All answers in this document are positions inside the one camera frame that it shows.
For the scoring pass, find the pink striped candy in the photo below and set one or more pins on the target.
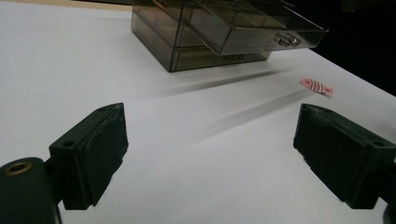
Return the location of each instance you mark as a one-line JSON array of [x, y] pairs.
[[316, 86]]

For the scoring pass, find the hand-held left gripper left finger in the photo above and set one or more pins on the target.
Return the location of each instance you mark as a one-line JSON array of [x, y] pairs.
[[93, 155]]

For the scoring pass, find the smoky clear plastic drawer cabinet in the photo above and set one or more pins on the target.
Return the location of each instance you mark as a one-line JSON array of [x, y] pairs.
[[152, 34]]

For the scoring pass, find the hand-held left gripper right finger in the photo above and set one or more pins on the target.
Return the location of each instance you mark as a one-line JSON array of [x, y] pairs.
[[342, 155]]

